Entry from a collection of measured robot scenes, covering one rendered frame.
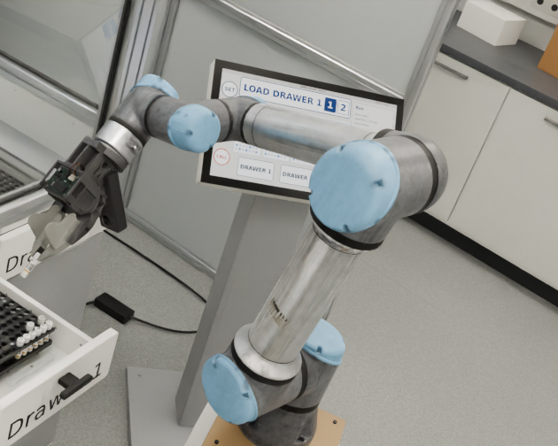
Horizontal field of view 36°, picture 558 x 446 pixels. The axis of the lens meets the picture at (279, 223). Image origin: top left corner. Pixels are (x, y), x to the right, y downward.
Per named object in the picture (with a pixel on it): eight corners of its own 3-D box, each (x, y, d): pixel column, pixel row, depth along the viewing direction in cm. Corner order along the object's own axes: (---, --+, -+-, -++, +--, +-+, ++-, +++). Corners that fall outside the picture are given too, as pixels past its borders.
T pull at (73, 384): (92, 380, 149) (94, 374, 148) (63, 402, 143) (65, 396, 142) (77, 370, 150) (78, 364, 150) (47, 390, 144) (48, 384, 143)
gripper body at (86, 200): (34, 186, 141) (79, 129, 144) (63, 212, 148) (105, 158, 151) (64, 202, 137) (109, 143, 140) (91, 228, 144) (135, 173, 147)
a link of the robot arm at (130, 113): (168, 76, 145) (136, 65, 150) (129, 126, 142) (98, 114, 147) (191, 105, 150) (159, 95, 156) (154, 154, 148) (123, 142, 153)
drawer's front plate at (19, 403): (107, 375, 163) (119, 331, 158) (-8, 458, 139) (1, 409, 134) (100, 370, 163) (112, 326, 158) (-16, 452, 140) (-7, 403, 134)
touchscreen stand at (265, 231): (281, 503, 258) (406, 221, 208) (132, 495, 244) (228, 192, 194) (254, 385, 299) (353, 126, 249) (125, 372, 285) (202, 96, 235)
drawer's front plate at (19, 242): (88, 238, 198) (97, 198, 193) (-7, 286, 175) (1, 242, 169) (82, 234, 199) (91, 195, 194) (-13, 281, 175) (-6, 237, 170)
